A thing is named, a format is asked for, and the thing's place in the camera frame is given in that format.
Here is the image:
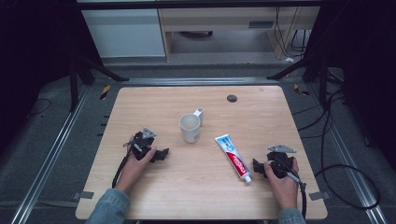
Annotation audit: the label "black hanging cables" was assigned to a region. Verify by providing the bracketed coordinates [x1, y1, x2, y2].
[273, 6, 309, 59]

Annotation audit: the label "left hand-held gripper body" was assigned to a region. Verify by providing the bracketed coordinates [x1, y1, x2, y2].
[129, 126, 158, 161]

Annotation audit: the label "yellow black tape strip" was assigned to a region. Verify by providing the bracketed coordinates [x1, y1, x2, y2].
[99, 84, 112, 101]
[292, 82, 311, 97]

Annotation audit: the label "thick black floor cable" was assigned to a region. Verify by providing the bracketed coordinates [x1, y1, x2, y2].
[291, 88, 382, 211]

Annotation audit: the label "person's left hand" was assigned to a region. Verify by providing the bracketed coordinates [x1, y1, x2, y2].
[116, 147, 158, 194]

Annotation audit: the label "white toothpaste tube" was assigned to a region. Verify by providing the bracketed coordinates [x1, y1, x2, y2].
[214, 133, 253, 185]

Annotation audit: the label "metal floor rail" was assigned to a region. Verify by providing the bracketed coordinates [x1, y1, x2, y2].
[119, 77, 282, 87]
[9, 84, 92, 224]
[305, 83, 390, 224]

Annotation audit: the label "person's right hand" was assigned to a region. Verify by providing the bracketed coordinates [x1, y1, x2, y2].
[262, 157, 302, 210]

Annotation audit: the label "black metal stand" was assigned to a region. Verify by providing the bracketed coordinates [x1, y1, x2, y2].
[266, 54, 331, 108]
[68, 55, 131, 114]

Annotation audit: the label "white cabinet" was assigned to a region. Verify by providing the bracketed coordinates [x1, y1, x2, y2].
[80, 7, 166, 59]

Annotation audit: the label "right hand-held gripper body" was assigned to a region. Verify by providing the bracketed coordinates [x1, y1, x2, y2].
[266, 143, 298, 180]

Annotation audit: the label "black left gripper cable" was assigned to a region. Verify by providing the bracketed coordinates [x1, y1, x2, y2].
[111, 139, 138, 189]

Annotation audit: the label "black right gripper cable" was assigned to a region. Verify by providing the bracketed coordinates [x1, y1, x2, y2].
[274, 158, 309, 220]

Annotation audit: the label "white cup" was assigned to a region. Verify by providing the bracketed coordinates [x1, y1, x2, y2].
[178, 106, 205, 145]

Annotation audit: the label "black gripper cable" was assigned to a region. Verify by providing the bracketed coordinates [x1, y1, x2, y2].
[111, 139, 138, 189]
[274, 158, 309, 220]

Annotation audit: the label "grey table bracket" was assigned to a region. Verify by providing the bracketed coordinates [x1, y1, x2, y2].
[308, 190, 331, 202]
[72, 190, 95, 201]

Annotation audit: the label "thin black floor cable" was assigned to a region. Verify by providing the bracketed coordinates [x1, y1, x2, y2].
[27, 97, 52, 118]

